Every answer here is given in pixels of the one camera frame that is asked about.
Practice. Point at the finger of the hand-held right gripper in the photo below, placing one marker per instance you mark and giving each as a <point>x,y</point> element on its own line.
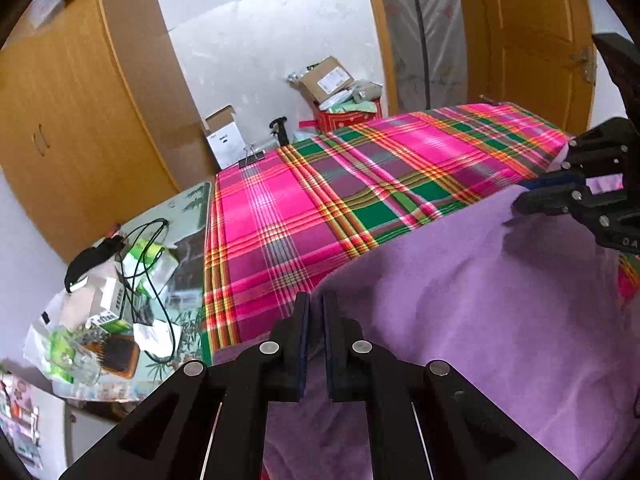
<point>550,195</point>
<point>605,147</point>

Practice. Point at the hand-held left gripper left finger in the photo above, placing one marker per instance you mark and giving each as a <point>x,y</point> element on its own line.
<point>302,340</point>

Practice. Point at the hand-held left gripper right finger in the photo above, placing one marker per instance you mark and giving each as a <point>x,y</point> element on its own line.
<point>327,345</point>

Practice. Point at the purple fleece garment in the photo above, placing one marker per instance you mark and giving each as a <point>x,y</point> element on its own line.
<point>475,310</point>

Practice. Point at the wooden door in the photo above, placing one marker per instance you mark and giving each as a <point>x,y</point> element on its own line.
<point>530,35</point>

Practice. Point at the pink green plaid bed sheet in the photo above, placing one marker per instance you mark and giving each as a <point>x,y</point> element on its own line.
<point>300,210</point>

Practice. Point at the green packet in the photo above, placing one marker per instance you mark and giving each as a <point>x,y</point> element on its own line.
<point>150,260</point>

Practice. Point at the brown hair brush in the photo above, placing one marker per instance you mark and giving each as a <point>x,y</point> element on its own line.
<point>117,357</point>

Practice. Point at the black binder clip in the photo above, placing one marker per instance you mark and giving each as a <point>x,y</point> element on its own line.
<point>252,157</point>

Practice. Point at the plastic-wrapped grey mattress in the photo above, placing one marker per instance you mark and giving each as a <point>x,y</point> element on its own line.
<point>425,35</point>

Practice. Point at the black spray bottle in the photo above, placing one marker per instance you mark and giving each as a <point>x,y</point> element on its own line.
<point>280,132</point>

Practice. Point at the grey plastic parcel bag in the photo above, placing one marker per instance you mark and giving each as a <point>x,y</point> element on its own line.
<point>367,91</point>

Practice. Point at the white cardboard box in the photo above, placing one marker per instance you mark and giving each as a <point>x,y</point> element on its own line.
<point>225,142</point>

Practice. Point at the red box with packets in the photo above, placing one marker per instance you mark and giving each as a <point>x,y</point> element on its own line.
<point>340,121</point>

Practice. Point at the black cloth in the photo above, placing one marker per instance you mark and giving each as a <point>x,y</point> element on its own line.
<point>90,260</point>

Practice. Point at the open brown cardboard box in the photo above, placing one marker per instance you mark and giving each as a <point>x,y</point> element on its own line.
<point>327,80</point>

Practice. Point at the wooden wardrobe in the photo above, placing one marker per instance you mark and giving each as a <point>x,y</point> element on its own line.
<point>75,110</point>

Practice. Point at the wooden door frame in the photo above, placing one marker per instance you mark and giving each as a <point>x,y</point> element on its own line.
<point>382,35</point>

